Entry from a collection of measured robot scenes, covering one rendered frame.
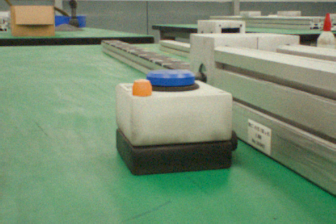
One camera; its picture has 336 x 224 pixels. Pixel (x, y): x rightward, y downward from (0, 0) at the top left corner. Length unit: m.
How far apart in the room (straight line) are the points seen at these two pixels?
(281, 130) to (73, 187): 0.17
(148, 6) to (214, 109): 11.77
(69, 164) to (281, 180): 0.17
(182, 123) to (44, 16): 2.37
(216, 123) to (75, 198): 0.12
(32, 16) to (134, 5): 9.38
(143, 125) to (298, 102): 0.12
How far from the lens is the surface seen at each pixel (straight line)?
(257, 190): 0.37
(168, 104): 0.39
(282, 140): 0.43
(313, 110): 0.38
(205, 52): 0.59
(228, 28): 1.61
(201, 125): 0.40
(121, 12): 11.97
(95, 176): 0.40
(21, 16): 2.73
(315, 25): 3.76
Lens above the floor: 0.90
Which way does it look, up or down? 9 degrees down
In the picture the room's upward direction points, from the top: straight up
